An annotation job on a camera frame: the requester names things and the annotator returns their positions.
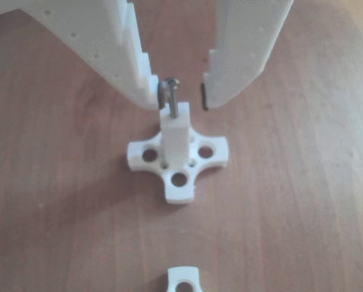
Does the small metal screw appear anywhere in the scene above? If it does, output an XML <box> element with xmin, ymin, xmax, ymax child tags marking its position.
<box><xmin>161</xmin><ymin>77</ymin><xmax>182</xmax><ymax>119</ymax></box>

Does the white post stand cross base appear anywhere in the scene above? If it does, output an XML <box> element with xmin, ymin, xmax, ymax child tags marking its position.
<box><xmin>166</xmin><ymin>265</ymin><xmax>203</xmax><ymax>292</ymax></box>
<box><xmin>127</xmin><ymin>102</ymin><xmax>230</xmax><ymax>204</ymax></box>

